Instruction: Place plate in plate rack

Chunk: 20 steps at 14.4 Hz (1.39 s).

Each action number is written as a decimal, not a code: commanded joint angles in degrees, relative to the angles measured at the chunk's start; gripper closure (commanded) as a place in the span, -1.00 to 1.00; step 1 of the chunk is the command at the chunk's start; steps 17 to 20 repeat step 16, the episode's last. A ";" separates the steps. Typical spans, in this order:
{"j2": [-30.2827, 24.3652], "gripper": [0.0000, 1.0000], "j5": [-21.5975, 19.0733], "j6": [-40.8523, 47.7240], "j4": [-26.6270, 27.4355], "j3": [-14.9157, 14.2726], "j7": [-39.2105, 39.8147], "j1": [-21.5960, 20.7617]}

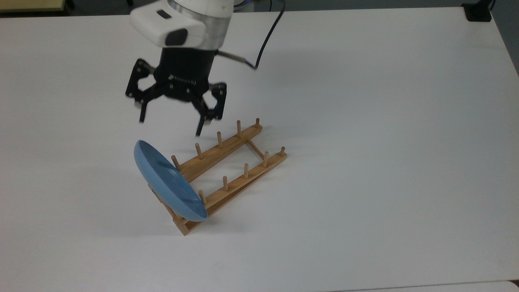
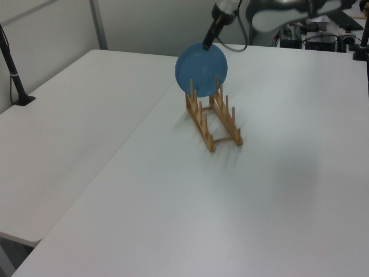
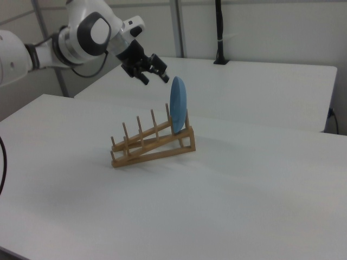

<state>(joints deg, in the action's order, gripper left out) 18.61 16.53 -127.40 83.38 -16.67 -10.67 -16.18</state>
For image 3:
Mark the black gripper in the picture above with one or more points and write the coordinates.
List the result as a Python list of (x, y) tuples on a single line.
[(135, 58)]

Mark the blue round plate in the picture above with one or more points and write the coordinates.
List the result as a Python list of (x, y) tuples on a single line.
[(178, 104)]

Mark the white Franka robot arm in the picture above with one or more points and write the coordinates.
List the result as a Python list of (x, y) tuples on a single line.
[(81, 35)]

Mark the wooden plate rack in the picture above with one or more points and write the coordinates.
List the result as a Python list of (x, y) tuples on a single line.
[(154, 147)]

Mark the grey partition frame post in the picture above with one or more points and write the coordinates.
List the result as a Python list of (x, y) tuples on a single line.
[(177, 27)]

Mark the black camera stand pole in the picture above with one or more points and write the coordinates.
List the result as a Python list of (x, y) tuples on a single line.
[(219, 32)]

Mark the grey slanted wall post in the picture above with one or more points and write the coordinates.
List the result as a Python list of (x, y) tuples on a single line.
[(51, 54)]

